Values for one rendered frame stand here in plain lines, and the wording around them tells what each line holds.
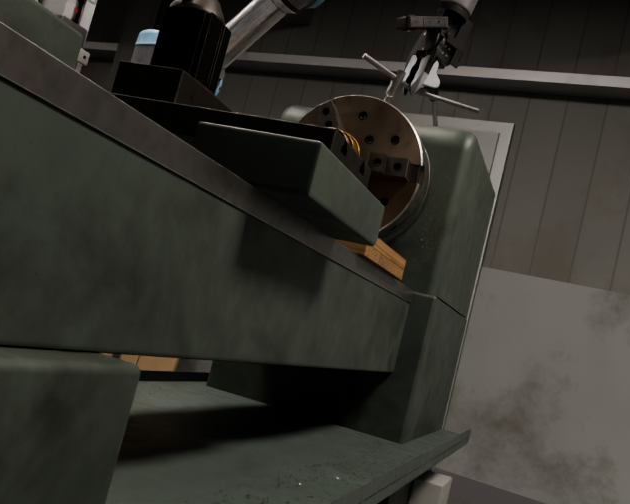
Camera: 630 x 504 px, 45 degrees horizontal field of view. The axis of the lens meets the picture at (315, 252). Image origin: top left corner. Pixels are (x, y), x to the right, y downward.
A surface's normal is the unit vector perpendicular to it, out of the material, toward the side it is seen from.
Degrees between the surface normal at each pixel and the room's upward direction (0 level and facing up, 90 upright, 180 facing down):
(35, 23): 90
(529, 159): 90
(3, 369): 75
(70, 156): 90
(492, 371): 90
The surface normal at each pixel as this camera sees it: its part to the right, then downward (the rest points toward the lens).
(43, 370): 0.95, -0.05
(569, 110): -0.43, -0.19
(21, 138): 0.92, 0.20
